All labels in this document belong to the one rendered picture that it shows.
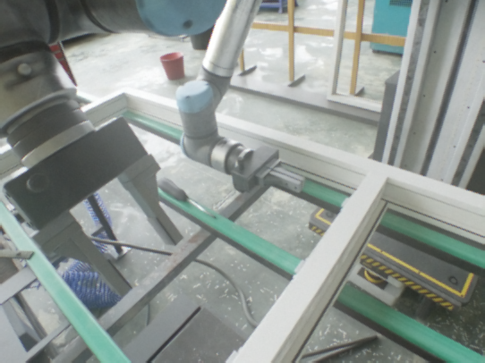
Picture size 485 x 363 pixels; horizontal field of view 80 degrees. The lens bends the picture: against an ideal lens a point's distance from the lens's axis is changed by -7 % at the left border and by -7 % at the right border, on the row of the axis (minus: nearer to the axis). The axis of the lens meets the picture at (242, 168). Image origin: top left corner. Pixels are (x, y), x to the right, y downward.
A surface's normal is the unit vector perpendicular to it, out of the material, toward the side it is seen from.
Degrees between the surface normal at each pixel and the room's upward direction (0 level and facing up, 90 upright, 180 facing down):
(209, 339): 0
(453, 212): 90
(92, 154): 58
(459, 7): 90
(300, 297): 0
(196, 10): 94
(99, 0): 93
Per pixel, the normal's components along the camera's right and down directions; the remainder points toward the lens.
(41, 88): 0.65, -0.14
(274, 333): -0.10, -0.79
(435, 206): -0.62, 0.53
